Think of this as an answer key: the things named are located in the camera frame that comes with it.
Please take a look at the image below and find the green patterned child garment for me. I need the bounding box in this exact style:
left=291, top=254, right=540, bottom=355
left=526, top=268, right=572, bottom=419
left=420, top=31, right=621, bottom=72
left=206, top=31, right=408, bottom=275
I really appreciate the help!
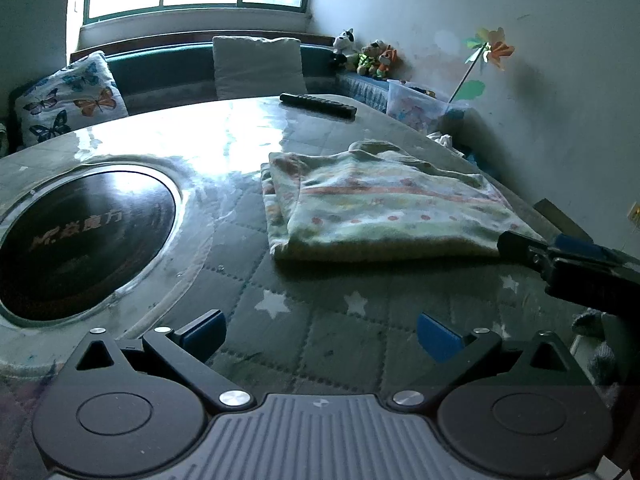
left=260, top=141, right=541, bottom=262

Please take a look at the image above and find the quilted green star tablecloth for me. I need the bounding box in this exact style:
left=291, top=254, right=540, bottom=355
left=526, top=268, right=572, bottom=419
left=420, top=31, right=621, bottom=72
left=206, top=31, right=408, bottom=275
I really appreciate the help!
left=0, top=94, right=622, bottom=480

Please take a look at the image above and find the round black induction hob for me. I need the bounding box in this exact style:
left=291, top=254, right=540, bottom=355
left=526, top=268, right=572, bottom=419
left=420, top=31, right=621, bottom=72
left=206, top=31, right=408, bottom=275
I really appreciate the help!
left=1, top=164, right=181, bottom=326

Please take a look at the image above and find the clear plastic storage box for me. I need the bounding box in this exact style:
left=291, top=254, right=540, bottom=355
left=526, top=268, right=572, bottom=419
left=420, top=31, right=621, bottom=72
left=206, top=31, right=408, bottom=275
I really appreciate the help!
left=386, top=79, right=470, bottom=134

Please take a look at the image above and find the colourful paper pinwheel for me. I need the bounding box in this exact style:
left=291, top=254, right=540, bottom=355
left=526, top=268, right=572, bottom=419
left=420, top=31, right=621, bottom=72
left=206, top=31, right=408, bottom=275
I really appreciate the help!
left=448, top=27, right=515, bottom=103

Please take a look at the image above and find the orange plush toy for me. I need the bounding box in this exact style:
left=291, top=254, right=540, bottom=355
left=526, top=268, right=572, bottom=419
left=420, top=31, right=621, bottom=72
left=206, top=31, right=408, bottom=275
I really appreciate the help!
left=375, top=46, right=397, bottom=80

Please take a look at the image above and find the green yellow plush toy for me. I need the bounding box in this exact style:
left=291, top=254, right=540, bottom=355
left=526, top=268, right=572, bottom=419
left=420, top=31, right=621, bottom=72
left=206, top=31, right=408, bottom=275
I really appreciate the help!
left=356, top=40, right=387, bottom=77

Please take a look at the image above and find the black remote control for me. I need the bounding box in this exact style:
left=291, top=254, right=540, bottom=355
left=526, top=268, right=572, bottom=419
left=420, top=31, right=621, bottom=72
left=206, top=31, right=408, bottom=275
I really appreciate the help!
left=280, top=93, right=357, bottom=120

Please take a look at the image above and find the butterfly print pillow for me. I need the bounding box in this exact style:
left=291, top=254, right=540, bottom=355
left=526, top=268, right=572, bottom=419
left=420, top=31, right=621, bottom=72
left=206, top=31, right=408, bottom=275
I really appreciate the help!
left=14, top=51, right=128, bottom=146

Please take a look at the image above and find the teal bench sofa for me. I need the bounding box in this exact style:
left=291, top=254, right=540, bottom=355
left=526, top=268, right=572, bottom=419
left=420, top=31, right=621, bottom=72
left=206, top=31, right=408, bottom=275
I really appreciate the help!
left=1, top=40, right=388, bottom=154

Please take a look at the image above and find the plain grey pillow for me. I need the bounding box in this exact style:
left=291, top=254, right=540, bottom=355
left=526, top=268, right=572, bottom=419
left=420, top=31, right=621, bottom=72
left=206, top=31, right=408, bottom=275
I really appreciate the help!
left=213, top=36, right=307, bottom=100

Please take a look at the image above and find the black white cow plush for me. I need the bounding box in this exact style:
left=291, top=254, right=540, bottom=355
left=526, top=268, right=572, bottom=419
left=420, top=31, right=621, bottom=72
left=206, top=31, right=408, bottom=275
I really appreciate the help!
left=331, top=28, right=359, bottom=72

